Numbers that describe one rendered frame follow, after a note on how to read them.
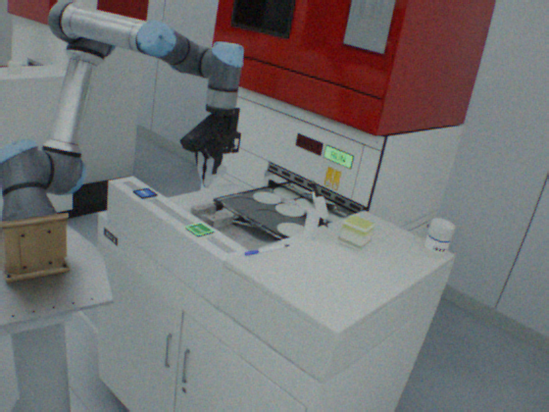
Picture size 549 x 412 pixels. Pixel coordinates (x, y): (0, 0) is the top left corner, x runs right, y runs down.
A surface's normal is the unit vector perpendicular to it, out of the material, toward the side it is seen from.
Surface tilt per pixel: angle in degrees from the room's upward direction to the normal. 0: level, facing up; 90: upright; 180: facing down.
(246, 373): 90
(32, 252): 90
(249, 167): 90
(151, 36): 70
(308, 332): 90
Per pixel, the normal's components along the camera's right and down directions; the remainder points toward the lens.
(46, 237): 0.61, 0.41
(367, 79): -0.67, 0.19
